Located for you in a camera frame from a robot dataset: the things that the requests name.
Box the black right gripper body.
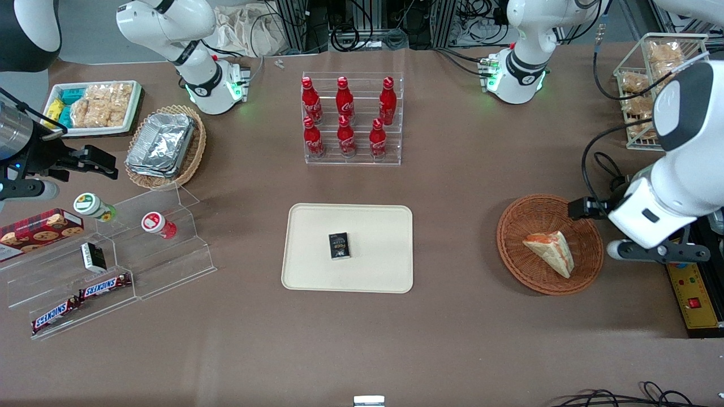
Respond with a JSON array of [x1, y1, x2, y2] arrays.
[[19, 120, 77, 183]]

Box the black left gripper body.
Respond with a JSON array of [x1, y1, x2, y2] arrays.
[[568, 197, 611, 222]]

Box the triangular sandwich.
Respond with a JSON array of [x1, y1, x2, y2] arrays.
[[522, 230, 576, 280]]

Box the white rectangular snack tray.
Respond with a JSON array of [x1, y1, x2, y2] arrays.
[[44, 80, 143, 138]]

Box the brown wicker basket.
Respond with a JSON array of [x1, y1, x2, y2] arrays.
[[496, 194, 605, 296]]

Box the light wicker basket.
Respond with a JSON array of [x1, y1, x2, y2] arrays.
[[124, 105, 208, 191]]

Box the beige plastic tray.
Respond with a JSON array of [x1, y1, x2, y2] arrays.
[[281, 203, 414, 294]]

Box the green drink bottle sunflower lid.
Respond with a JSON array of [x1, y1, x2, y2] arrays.
[[73, 192, 117, 223]]

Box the rice cracker bag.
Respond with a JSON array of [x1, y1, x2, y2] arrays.
[[70, 97, 109, 128], [85, 83, 134, 126]]

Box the stacked aluminium foil trays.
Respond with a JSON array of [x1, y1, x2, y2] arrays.
[[125, 112, 196, 179]]

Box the red cookie box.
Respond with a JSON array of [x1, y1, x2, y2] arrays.
[[0, 208, 85, 262]]

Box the red drink bottle white lid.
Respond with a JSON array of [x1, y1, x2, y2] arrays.
[[141, 211, 178, 240]]

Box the black and white small box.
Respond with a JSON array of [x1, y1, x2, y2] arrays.
[[80, 241, 107, 274]]

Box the bagged fried snack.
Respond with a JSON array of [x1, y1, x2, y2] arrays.
[[647, 42, 686, 66], [622, 95, 655, 117], [630, 116, 658, 140], [619, 73, 652, 94]]

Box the snickers chocolate bar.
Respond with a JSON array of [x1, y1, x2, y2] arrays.
[[79, 272, 132, 301], [31, 296, 82, 335]]

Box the black countertop appliance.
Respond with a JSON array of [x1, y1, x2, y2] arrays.
[[676, 206, 724, 340]]

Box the clear acrylic step shelf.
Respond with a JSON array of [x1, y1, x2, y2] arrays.
[[0, 183, 218, 341]]

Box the beige cloth bag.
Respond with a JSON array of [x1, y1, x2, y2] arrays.
[[214, 3, 290, 58]]

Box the red cola bottle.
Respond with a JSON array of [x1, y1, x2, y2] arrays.
[[335, 76, 355, 120], [378, 76, 398, 125], [303, 116, 326, 159], [369, 118, 388, 161], [337, 115, 357, 158], [301, 76, 324, 124]]

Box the clear acrylic bottle rack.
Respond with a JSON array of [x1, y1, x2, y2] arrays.
[[301, 71, 404, 167]]

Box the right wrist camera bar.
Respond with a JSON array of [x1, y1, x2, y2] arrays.
[[0, 179, 61, 202]]

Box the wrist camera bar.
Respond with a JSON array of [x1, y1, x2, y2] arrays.
[[607, 237, 711, 266], [0, 179, 61, 202]]

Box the black appliance power cable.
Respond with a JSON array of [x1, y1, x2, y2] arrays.
[[594, 151, 630, 196]]

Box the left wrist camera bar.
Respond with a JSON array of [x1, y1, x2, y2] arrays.
[[607, 237, 711, 266]]

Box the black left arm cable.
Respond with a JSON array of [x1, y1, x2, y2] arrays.
[[581, 11, 710, 205]]

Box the white wire basket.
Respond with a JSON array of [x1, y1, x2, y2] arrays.
[[613, 32, 710, 151]]

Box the black floor cables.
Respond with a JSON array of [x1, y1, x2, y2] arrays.
[[550, 381, 710, 407]]

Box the black base cables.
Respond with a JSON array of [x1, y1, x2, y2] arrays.
[[432, 47, 490, 78]]

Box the aluminium frame post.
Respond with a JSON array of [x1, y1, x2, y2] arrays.
[[431, 0, 460, 49], [276, 0, 330, 55]]

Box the coiled black background cables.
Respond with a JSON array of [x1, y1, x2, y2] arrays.
[[330, 20, 409, 53]]

